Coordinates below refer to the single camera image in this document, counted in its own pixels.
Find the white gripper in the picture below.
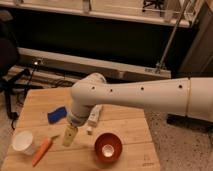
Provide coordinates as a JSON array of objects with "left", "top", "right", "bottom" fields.
[{"left": 63, "top": 113, "right": 88, "bottom": 147}]

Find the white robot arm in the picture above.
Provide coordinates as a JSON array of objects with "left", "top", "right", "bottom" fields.
[{"left": 67, "top": 73, "right": 213, "bottom": 127}]

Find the blue sponge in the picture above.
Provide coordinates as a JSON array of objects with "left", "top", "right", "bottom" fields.
[{"left": 47, "top": 107, "right": 67, "bottom": 124}]

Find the red bowl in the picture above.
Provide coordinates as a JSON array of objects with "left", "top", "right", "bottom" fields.
[{"left": 94, "top": 133, "right": 122, "bottom": 163}]

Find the black office chair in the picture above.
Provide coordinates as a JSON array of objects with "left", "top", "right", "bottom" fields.
[{"left": 0, "top": 9, "right": 44, "bottom": 131}]

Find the metal pole stand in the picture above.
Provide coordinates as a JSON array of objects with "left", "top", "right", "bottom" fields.
[{"left": 155, "top": 0, "right": 190, "bottom": 74}]

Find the dark cabinet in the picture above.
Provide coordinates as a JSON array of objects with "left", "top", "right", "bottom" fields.
[{"left": 176, "top": 0, "right": 213, "bottom": 77}]

